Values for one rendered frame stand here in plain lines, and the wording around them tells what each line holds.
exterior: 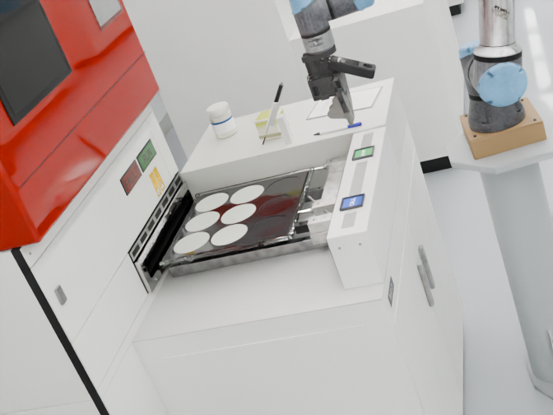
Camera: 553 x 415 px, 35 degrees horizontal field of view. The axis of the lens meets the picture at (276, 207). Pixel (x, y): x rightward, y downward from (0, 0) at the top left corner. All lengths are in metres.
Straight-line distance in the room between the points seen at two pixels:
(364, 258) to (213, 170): 0.74
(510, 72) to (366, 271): 0.61
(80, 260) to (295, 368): 0.56
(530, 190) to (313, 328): 0.79
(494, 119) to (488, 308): 1.04
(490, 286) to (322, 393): 1.36
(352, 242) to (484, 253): 1.66
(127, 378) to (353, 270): 0.59
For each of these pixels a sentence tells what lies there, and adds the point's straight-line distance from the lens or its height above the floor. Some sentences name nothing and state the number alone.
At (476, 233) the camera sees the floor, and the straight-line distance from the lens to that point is 3.67.
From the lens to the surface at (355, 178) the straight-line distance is 2.16.
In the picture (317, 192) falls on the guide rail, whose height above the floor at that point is 0.84.
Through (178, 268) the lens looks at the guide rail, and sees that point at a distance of 2.32.
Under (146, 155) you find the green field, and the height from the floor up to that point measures 1.10.
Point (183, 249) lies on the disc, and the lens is 2.27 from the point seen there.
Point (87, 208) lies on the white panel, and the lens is 2.08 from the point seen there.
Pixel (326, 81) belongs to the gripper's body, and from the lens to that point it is 2.15.
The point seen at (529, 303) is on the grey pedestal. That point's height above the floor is 0.32.
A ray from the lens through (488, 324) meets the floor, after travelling 3.15.
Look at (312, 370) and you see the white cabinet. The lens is 2.07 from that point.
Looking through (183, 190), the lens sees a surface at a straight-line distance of 2.54.
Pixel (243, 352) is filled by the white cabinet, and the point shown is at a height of 0.74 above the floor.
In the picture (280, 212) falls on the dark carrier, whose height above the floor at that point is 0.90.
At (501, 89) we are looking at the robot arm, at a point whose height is 1.04.
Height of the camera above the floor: 1.86
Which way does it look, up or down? 25 degrees down
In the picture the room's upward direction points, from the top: 21 degrees counter-clockwise
